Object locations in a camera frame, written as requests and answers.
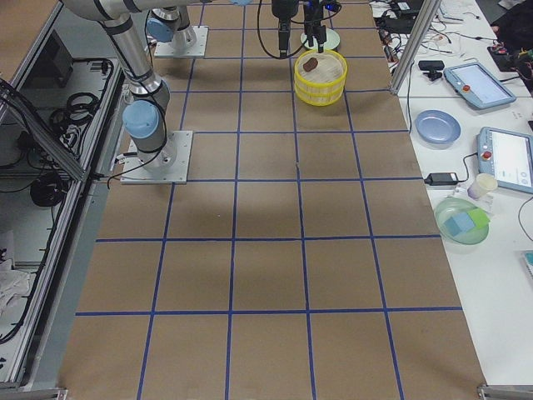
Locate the green bowl with sponges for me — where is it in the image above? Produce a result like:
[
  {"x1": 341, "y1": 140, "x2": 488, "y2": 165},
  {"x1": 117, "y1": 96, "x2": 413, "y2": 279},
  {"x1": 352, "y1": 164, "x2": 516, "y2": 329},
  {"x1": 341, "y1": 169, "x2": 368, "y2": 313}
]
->
[{"x1": 434, "y1": 197, "x2": 491, "y2": 245}]

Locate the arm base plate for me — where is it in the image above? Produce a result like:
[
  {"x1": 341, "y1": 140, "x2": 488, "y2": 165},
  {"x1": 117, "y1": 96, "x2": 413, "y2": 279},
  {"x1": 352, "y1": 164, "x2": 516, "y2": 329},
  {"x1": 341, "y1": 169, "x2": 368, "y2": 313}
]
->
[
  {"x1": 154, "y1": 26, "x2": 209, "y2": 58},
  {"x1": 120, "y1": 131, "x2": 193, "y2": 184}
]

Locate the teach pendant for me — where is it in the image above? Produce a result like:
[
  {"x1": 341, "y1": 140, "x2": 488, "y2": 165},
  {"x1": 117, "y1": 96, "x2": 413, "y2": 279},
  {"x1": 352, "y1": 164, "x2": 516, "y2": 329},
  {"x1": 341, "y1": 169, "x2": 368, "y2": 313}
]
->
[
  {"x1": 477, "y1": 127, "x2": 532, "y2": 194},
  {"x1": 443, "y1": 62, "x2": 516, "y2": 109}
]

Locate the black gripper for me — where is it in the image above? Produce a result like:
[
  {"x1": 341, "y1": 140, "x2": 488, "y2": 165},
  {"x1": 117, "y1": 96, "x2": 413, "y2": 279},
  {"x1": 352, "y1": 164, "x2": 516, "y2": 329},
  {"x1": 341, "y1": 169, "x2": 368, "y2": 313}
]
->
[
  {"x1": 271, "y1": 0, "x2": 298, "y2": 58},
  {"x1": 304, "y1": 0, "x2": 326, "y2": 53}
]

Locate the blue plate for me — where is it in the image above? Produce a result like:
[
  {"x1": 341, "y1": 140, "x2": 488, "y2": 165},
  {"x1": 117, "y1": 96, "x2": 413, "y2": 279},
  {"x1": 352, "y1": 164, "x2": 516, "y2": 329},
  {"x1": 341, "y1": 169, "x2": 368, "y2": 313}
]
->
[{"x1": 415, "y1": 109, "x2": 461, "y2": 149}]

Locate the yellow steamer basket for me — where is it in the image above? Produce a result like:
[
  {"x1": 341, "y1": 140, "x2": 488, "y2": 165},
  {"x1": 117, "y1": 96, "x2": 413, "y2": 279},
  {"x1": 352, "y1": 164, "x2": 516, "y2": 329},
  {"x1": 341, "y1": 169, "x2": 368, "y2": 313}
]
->
[
  {"x1": 294, "y1": 50, "x2": 348, "y2": 87},
  {"x1": 294, "y1": 81, "x2": 344, "y2": 107}
]

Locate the paper cup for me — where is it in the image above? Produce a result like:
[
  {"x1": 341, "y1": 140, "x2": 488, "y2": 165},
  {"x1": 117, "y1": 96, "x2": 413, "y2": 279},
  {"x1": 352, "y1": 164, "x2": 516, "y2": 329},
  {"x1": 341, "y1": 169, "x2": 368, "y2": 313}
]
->
[{"x1": 467, "y1": 173, "x2": 498, "y2": 200}]

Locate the black webcam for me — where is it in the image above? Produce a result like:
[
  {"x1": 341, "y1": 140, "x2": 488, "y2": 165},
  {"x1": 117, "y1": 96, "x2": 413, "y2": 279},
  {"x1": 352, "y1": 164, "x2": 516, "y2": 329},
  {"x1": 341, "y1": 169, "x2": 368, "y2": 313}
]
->
[{"x1": 418, "y1": 60, "x2": 445, "y2": 82}]

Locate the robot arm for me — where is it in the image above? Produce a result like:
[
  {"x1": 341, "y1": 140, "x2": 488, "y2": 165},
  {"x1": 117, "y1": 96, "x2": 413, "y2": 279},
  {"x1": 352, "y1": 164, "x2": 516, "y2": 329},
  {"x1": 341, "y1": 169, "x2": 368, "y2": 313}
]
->
[
  {"x1": 145, "y1": 1, "x2": 299, "y2": 59},
  {"x1": 63, "y1": 1, "x2": 200, "y2": 173}
]

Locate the brown bun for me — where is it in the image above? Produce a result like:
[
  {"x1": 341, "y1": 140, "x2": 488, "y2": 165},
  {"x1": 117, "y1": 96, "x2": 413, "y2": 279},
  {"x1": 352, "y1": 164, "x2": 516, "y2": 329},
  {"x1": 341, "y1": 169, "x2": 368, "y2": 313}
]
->
[{"x1": 302, "y1": 57, "x2": 318, "y2": 73}]

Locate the far teach pendant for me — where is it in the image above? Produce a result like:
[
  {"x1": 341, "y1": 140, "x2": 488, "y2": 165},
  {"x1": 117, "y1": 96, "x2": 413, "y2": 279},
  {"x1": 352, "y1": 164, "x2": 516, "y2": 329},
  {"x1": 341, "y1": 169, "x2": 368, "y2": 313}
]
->
[{"x1": 443, "y1": 62, "x2": 516, "y2": 109}]

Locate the black power adapter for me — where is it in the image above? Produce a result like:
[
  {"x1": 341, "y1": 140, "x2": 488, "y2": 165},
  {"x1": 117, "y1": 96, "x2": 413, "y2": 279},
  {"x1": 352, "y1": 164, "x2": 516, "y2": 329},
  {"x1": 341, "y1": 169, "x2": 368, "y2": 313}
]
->
[{"x1": 424, "y1": 172, "x2": 465, "y2": 187}]

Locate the light green plate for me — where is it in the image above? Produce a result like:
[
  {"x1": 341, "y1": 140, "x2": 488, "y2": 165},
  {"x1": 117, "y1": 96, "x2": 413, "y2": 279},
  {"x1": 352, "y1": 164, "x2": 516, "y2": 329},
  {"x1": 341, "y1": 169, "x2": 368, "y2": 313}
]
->
[{"x1": 305, "y1": 27, "x2": 341, "y2": 50}]

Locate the near teach pendant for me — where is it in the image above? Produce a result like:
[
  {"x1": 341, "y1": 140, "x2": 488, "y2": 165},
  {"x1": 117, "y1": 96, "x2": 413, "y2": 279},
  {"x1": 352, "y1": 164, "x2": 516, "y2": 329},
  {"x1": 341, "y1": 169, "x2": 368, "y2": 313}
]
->
[{"x1": 477, "y1": 127, "x2": 532, "y2": 194}]

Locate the aluminium frame post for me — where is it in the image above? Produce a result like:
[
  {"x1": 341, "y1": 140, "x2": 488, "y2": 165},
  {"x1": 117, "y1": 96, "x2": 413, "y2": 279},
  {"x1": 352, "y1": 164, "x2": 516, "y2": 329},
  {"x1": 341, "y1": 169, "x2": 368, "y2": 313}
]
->
[{"x1": 390, "y1": 0, "x2": 440, "y2": 95}]

